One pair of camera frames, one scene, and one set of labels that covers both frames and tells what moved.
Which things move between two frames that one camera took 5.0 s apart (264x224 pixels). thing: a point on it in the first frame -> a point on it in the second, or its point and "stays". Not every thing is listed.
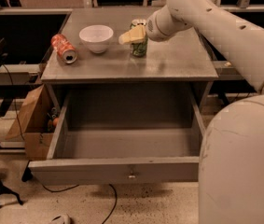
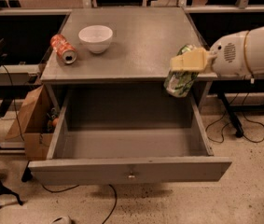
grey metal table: [89, 50] stays
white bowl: [97, 37] stays
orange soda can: [64, 49] stays
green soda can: [139, 49] -> [178, 83]
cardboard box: [37, 123] stays
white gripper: [152, 28] -> [228, 57]
